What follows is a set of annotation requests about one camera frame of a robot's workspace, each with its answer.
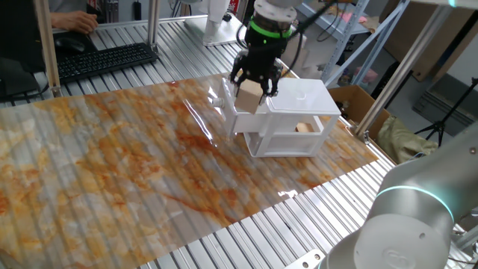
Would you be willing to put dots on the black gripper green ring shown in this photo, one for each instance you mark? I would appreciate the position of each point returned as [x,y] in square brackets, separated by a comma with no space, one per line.
[263,52]

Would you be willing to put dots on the wooden block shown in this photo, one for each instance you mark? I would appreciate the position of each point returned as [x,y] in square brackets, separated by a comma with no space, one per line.
[248,97]

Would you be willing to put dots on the person's forearm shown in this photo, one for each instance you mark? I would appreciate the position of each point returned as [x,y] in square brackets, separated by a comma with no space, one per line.
[56,20]

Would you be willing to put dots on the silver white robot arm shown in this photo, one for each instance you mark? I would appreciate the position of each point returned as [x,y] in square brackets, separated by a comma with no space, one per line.
[411,224]

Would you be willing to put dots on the white plastic drawer cabinet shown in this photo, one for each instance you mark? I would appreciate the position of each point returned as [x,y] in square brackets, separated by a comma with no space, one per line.
[302,97]

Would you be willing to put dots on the person's bare hand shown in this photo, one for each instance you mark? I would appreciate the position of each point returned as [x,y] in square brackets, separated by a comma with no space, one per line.
[80,22]

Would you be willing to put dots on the white foam blocks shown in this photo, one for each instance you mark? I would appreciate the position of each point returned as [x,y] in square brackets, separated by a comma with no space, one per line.
[313,56]

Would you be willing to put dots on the red canister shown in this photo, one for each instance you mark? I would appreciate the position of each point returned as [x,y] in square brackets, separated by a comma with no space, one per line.
[233,6]

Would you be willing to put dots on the blue grey metal shelf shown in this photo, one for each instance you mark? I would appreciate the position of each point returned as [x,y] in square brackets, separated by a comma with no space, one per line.
[336,56]

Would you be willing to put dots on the open cardboard box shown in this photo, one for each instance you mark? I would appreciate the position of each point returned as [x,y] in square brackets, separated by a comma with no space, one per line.
[358,99]

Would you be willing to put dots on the pink soft object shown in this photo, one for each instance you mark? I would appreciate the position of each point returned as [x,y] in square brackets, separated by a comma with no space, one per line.
[367,75]

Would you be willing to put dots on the black keyboard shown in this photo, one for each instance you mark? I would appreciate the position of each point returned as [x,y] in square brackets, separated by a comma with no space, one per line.
[104,60]

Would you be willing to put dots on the olive green bag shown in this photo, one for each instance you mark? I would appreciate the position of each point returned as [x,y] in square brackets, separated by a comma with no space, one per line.
[396,142]

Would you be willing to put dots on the grey metal profile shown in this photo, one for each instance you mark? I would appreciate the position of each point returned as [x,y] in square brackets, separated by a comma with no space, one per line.
[112,11]

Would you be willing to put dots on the large brown cardboard panel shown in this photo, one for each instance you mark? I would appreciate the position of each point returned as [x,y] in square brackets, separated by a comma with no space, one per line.
[407,22]

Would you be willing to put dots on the orange marble pattern mat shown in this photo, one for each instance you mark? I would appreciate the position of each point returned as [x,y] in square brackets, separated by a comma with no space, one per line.
[112,149]

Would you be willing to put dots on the black mouse pad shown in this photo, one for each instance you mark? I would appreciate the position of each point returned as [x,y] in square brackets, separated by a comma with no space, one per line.
[89,43]

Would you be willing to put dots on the grey equipment case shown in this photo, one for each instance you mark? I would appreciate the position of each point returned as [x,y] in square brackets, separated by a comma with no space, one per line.
[440,97]

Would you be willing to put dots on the black computer mouse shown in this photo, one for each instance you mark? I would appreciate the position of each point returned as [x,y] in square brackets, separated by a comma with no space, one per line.
[71,45]

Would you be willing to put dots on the black tripod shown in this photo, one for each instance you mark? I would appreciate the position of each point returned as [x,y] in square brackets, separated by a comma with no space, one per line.
[440,125]

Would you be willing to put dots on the person's grey shirt torso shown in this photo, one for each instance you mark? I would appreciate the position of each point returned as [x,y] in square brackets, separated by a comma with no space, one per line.
[71,4]

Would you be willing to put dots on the black computer monitor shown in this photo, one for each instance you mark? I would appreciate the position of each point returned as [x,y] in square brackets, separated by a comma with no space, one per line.
[18,37]

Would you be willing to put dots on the grey aluminium frame post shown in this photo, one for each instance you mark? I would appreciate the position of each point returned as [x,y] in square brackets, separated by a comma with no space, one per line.
[152,22]

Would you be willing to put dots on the black wall adapter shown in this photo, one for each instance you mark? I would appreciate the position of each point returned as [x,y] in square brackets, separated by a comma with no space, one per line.
[137,10]

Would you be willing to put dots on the slanted aluminium frame post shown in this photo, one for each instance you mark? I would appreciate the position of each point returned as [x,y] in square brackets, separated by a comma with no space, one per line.
[402,76]

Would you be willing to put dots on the metal bracket plate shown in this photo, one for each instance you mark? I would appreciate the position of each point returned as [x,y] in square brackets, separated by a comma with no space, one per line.
[306,259]

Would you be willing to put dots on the tan frame post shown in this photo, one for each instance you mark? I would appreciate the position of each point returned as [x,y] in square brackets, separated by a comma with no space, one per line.
[48,45]

